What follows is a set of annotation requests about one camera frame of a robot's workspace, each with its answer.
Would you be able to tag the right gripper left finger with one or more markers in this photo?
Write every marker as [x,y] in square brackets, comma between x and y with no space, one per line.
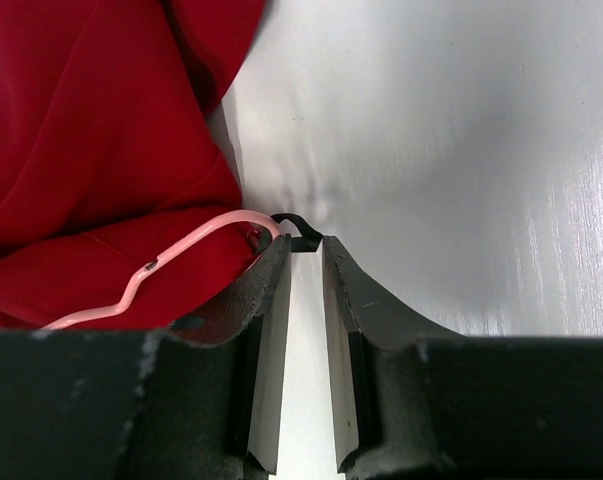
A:
[197,403]

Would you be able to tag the red skirt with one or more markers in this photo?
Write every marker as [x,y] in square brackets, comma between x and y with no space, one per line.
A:
[118,210]

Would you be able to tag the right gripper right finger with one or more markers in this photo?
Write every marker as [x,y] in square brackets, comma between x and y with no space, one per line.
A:
[414,400]

